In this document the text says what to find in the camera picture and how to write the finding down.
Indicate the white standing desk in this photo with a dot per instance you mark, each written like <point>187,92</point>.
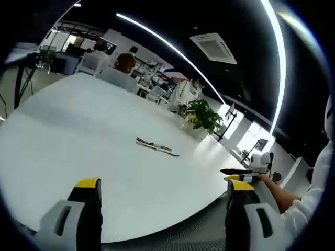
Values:
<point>21,56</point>

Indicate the wall display screen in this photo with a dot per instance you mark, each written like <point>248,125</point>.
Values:
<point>110,49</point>

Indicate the long ceiling light strip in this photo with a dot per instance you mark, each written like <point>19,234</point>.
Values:
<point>278,65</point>
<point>170,47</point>

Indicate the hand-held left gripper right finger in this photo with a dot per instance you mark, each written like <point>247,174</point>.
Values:
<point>243,225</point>

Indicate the monitor on black stand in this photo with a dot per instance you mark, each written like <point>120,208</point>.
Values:
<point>230,112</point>
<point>261,145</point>

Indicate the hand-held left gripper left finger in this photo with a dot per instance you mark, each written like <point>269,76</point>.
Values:
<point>62,225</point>

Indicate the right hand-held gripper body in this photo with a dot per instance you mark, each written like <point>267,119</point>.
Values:
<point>259,162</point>

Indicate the ceiling air conditioner vent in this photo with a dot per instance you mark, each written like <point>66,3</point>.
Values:
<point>214,48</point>

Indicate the white office chair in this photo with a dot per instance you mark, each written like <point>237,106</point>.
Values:
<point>117,78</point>

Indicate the person's white clothing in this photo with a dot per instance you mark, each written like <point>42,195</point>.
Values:
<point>322,183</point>

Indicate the potted green plant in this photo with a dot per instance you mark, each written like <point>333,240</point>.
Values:
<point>204,115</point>

